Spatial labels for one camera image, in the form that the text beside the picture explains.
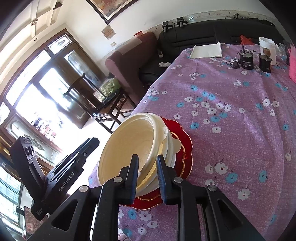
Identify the beige disposable bowl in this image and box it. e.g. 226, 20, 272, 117
97, 113, 167, 197
139, 133, 182, 197

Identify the framed wall picture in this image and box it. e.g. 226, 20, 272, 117
87, 0, 141, 25

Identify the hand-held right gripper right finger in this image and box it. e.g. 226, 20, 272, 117
157, 155, 266, 241

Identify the large red glass bowl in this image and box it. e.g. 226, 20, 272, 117
128, 116, 193, 210

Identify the white foam bowl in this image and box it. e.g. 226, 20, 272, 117
162, 151, 176, 171

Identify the black boxy motor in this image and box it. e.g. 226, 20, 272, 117
258, 47, 275, 73

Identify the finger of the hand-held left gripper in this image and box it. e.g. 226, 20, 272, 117
54, 137, 100, 168

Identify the green seat cushion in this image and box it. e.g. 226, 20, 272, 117
98, 78, 121, 98

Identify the small wall plaque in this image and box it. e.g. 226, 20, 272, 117
102, 25, 116, 39

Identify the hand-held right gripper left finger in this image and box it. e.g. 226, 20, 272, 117
28, 154, 140, 241

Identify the red gold-rimmed plate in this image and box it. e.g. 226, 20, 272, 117
136, 132, 186, 201

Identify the purple floral tablecloth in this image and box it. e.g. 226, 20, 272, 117
89, 43, 296, 241

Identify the white plastic container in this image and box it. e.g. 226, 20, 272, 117
259, 37, 277, 61

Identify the black cylindrical motor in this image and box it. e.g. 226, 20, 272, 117
238, 46, 255, 69

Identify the pink thermos bottle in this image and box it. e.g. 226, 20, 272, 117
287, 45, 296, 82

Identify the dark wooden chair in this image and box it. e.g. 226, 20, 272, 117
63, 73, 137, 133

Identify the white paper pad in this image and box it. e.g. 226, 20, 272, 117
190, 42, 223, 59

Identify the black sofa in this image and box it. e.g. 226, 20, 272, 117
139, 19, 287, 84

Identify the wooden glass door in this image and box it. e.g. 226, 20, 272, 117
0, 28, 107, 232

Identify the brown armchair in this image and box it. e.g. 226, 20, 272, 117
105, 32, 160, 105

